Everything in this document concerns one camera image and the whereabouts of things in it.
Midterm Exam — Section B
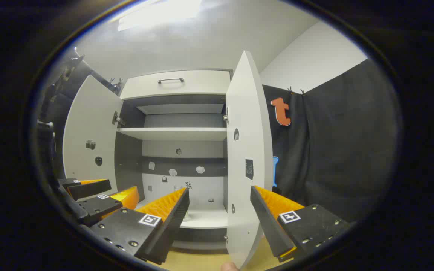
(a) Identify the white and grey cabinet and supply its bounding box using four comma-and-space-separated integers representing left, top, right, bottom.
115, 69, 234, 253

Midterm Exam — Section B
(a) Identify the cabinet door with camera sticker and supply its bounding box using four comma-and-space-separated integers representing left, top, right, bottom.
63, 74, 124, 196

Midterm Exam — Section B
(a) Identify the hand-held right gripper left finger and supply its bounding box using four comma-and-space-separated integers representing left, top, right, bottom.
91, 187, 190, 265

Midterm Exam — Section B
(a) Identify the cabinet door with calendar sticker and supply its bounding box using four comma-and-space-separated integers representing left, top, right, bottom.
225, 51, 274, 269

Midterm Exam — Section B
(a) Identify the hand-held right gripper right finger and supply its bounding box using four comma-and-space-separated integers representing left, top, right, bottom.
250, 186, 351, 263

